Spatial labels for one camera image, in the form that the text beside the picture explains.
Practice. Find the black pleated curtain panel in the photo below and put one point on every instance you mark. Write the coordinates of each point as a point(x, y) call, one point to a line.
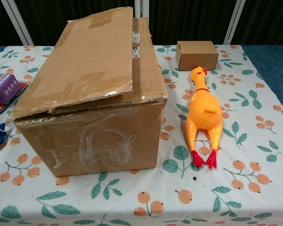
point(191, 21)
point(268, 21)
point(0, 28)
point(61, 11)

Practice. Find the purple product box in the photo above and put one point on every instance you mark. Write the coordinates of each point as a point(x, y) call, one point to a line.
point(2, 87)

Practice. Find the white fruit print tablecloth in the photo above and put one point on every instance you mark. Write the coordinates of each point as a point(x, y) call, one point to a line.
point(155, 200)

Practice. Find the large brown cardboard box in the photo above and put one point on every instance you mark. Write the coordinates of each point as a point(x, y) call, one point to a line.
point(89, 131)

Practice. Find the small brown cardboard box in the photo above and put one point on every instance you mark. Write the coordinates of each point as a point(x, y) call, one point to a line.
point(195, 56)

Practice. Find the white screen frame post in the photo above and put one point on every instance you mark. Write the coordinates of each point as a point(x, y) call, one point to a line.
point(19, 23)
point(234, 21)
point(141, 9)

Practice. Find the yellow rubber chicken toy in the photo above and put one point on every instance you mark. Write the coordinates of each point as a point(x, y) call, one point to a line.
point(204, 106)

